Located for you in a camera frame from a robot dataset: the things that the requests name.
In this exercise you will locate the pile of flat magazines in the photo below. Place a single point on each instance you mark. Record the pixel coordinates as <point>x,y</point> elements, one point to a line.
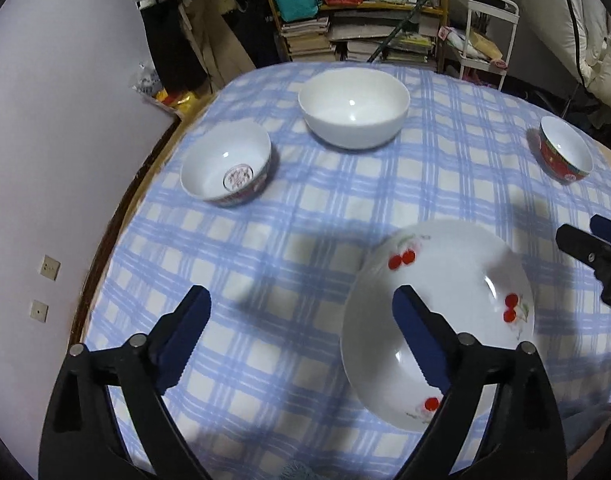
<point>385,42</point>

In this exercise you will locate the plain white bowl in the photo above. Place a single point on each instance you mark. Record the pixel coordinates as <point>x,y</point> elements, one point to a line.
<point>355,120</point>

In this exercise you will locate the white wall socket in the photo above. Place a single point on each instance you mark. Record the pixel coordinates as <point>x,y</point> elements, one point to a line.
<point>49,266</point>
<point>38,311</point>

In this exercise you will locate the beige hanging coat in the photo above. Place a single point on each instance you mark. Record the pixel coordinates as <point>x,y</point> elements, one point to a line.
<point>215,40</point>

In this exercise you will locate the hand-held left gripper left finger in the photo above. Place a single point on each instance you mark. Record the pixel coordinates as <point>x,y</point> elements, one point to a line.
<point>183,340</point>

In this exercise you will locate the wooden shelf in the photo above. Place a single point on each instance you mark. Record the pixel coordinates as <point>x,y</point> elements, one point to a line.
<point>385,8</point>

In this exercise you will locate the large red patterned bowl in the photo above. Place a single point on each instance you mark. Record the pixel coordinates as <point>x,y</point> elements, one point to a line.
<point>568,147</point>

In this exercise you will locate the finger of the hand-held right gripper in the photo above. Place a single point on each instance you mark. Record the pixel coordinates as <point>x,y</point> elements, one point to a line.
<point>608,230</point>
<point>580,245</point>

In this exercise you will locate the wooden bed frame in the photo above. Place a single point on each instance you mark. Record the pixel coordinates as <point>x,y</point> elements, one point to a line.
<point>105,260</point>

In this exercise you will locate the yellow packet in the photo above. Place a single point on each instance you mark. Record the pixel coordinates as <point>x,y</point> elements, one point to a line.
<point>485,45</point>

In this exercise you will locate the white bowl with floral pattern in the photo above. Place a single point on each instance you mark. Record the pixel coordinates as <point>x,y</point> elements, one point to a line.
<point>210,170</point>

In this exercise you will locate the plastic bag with yellow packets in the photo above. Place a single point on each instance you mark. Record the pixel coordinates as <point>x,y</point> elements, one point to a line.
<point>158,90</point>

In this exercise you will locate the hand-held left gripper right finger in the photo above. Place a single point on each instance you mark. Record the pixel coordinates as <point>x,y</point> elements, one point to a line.
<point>420,345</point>

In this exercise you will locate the stack of old books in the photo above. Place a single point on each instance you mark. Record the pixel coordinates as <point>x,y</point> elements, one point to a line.
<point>308,40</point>

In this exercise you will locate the blue plaid sheet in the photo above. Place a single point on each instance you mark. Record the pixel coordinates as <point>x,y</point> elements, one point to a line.
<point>310,200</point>

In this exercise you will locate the black hanging garment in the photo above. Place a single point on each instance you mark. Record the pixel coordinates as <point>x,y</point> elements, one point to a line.
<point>175,45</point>
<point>255,20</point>

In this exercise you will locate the black pole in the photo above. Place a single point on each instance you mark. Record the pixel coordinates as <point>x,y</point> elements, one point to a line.
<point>410,12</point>

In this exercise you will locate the deep cherry print plate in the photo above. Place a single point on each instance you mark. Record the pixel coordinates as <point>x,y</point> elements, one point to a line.
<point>455,280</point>

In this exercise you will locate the white recliner chair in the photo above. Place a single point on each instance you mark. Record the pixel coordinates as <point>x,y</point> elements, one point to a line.
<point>555,10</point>

